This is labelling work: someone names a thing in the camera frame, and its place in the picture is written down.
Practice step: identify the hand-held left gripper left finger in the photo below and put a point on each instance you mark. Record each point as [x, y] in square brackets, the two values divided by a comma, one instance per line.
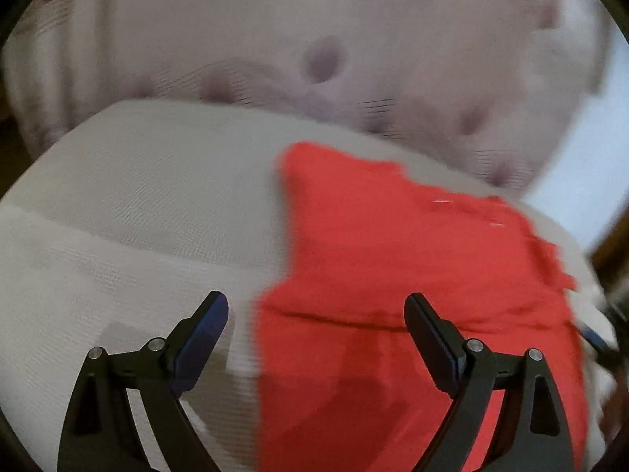
[209, 337]

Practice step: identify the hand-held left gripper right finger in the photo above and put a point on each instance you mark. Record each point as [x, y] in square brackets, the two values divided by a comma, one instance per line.
[433, 341]

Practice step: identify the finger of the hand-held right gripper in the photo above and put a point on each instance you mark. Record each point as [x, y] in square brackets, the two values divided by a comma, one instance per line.
[597, 340]

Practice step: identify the red garment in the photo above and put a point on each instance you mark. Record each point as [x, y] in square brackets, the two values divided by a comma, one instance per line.
[393, 236]

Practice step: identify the leaf print padded headboard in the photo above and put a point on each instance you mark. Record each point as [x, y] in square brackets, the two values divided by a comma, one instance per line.
[245, 34]

